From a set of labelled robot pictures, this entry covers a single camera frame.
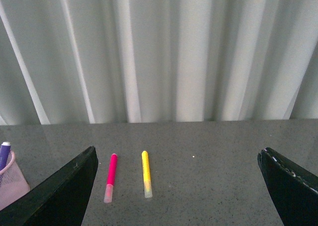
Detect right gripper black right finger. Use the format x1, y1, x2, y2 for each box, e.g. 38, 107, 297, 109
257, 148, 318, 226

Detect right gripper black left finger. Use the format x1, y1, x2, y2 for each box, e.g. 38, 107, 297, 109
0, 146, 97, 226

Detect pink marker pen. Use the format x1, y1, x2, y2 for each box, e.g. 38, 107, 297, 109
103, 153, 118, 204

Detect purple marker pen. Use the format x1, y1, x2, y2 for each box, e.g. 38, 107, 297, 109
0, 142, 11, 170

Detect pink mesh pen cup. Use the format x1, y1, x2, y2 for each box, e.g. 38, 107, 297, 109
0, 151, 30, 210

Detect yellow marker pen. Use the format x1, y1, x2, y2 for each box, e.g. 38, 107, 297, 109
141, 151, 153, 199

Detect white pleated curtain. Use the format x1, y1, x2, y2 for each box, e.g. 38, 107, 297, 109
0, 0, 318, 125

